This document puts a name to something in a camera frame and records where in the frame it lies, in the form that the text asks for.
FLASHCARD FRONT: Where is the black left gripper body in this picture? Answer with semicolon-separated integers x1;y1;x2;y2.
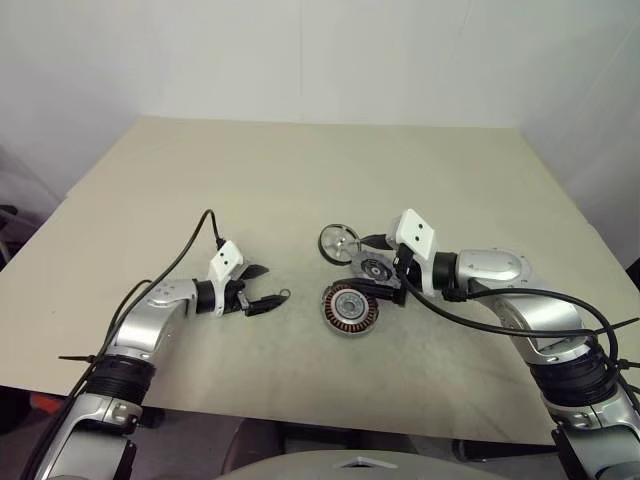
223;272;251;315

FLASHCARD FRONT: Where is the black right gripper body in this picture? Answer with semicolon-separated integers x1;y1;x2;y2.
392;244;426;301

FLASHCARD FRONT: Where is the grey motor lid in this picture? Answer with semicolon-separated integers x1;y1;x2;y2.
349;252;401;287

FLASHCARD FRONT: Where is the motor housing with copper windings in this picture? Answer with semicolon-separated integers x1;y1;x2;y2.
318;278;384;340

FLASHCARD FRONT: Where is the silver spoked rotor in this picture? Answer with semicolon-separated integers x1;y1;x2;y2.
319;223;359;265

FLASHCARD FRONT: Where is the black table foot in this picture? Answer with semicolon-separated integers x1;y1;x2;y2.
142;404;167;430

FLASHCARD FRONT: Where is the grey robot torso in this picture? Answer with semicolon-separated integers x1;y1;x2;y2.
219;446;451;480

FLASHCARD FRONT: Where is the red object under table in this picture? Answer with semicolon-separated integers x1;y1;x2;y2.
29;392;67;417

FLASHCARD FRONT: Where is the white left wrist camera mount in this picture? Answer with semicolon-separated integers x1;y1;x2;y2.
207;240;246;317

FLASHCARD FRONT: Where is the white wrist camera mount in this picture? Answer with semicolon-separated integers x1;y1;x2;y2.
207;240;246;317
389;208;436;294

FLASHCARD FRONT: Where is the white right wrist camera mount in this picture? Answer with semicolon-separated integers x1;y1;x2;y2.
389;208;436;294

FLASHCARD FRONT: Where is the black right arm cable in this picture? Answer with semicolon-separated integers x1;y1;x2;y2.
394;252;640;401

